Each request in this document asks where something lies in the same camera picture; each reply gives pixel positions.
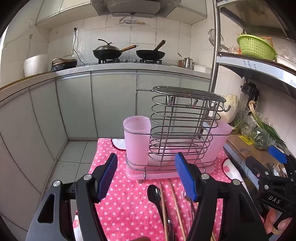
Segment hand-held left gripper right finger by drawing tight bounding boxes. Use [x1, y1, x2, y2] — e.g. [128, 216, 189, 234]
[175, 152, 269, 241]

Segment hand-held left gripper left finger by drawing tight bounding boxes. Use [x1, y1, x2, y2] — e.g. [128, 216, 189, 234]
[26, 153, 118, 241]

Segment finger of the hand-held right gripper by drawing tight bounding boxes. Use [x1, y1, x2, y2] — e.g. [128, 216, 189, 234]
[268, 146, 296, 176]
[245, 156, 276, 186]

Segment brown wooden chopstick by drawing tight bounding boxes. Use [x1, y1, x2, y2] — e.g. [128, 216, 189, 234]
[168, 179, 186, 241]
[159, 181, 169, 241]

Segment black spoon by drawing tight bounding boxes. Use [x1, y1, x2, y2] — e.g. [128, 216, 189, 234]
[147, 185, 175, 241]

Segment tall pink plastic cup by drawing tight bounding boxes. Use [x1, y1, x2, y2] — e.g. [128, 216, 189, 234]
[122, 116, 151, 168]

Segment wire utensil rack pink base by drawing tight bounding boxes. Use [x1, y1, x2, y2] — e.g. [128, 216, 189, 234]
[126, 86, 232, 183]

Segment person's right hand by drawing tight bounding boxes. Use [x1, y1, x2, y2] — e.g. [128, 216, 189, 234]
[264, 207, 293, 234]

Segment cardboard box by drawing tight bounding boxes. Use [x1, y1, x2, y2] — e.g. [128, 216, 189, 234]
[223, 133, 287, 186]

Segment bagged leafy greens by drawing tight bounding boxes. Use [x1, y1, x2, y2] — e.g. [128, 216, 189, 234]
[248, 127, 271, 150]

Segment green onions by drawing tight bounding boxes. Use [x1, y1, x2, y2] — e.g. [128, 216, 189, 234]
[248, 101, 286, 149]

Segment pink polka-dot blanket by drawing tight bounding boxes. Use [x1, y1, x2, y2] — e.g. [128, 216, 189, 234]
[73, 137, 264, 241]

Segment wide pink plastic cup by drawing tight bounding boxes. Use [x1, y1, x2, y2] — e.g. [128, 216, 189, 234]
[203, 120, 232, 173]

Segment napa cabbage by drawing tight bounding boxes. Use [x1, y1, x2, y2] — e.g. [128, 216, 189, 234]
[218, 94, 238, 123]

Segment blender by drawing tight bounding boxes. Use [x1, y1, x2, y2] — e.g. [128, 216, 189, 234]
[238, 82, 259, 112]

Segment metal shelf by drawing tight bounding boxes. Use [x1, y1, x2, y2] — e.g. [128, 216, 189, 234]
[208, 0, 296, 98]

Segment white tray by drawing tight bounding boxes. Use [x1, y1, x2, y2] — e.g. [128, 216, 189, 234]
[275, 55, 296, 70]

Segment green plastic basket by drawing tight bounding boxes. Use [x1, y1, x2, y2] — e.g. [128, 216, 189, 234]
[236, 34, 277, 61]

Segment stainless steel kettle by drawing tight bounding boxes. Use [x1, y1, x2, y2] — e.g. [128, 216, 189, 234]
[182, 57, 195, 69]

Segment gas stove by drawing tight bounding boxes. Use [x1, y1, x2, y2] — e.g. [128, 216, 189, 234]
[96, 58, 163, 65]

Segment black electric cooker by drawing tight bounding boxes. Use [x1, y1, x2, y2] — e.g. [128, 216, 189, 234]
[48, 58, 78, 73]

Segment black wok with lid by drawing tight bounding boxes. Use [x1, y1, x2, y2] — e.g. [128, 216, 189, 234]
[92, 39, 138, 61]

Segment black frying pan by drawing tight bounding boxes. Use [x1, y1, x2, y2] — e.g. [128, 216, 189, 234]
[136, 40, 166, 61]

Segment metal strainer ladle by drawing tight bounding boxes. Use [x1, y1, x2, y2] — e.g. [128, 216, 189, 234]
[208, 29, 228, 51]

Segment range hood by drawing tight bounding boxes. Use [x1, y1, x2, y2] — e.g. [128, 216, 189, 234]
[91, 0, 176, 18]

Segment black power cable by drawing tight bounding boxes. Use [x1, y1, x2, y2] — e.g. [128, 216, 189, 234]
[73, 27, 85, 66]

